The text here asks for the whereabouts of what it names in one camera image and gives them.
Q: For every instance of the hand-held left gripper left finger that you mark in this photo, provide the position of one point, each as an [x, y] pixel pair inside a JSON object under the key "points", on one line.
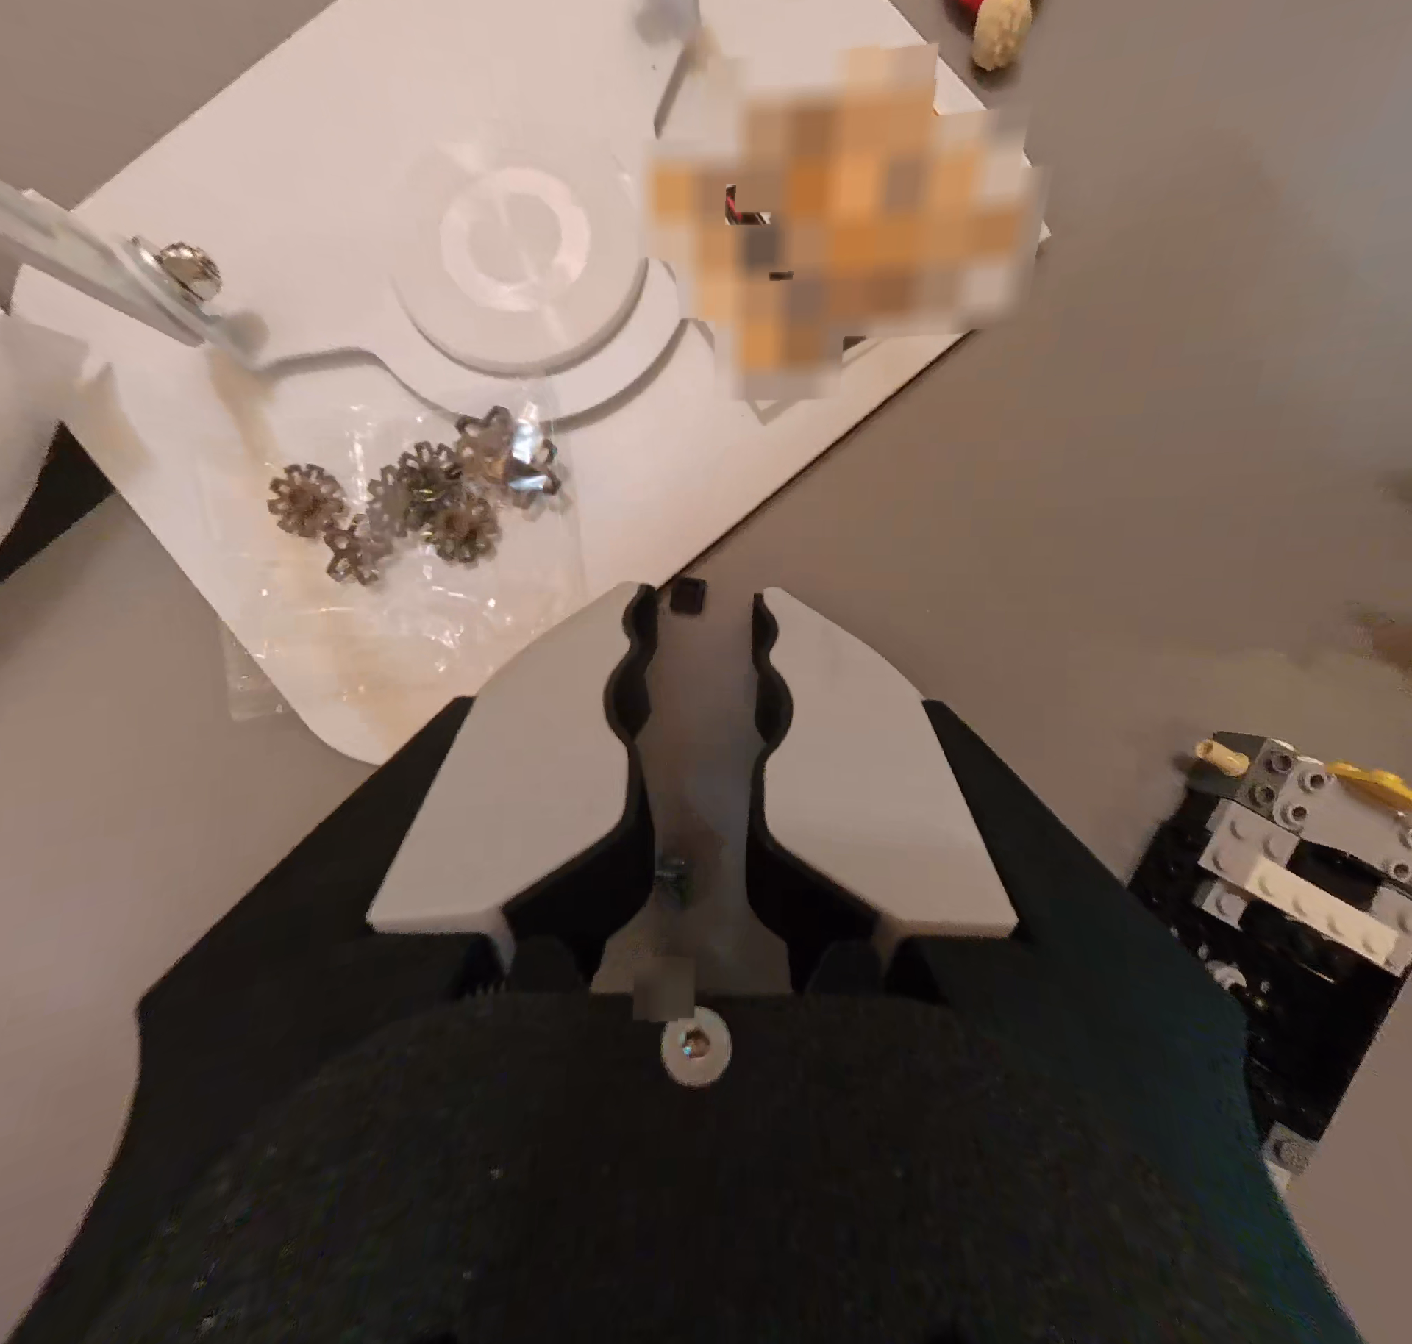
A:
{"points": [[520, 792]]}

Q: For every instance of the clear bag of black gears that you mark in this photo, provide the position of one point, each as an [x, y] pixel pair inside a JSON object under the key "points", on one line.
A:
{"points": [[304, 502]]}

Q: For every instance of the grey desk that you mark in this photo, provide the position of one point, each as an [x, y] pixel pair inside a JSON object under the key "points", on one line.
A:
{"points": [[1104, 482]]}

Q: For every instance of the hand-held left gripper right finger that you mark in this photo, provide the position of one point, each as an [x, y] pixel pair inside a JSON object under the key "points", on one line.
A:
{"points": [[871, 802]]}

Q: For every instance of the small black square tile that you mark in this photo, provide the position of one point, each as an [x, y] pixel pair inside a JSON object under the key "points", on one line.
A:
{"points": [[691, 599]]}

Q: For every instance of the white book stand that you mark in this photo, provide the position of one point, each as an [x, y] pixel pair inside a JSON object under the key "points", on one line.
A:
{"points": [[331, 99]]}

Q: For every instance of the brick car chassis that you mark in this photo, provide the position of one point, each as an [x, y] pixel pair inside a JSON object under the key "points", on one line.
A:
{"points": [[1269, 849]]}

